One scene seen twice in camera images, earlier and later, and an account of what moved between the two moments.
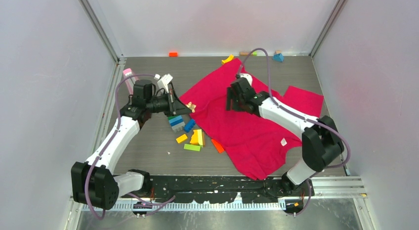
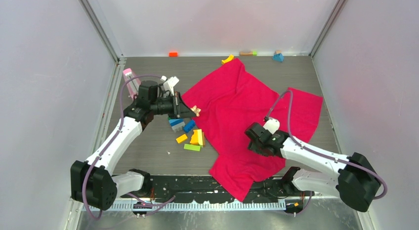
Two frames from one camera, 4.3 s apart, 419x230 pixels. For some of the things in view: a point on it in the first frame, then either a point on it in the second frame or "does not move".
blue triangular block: (278, 57) does not move
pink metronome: (130, 82) does not move
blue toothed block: (189, 125) does not move
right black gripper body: (236, 102) -> (256, 148)
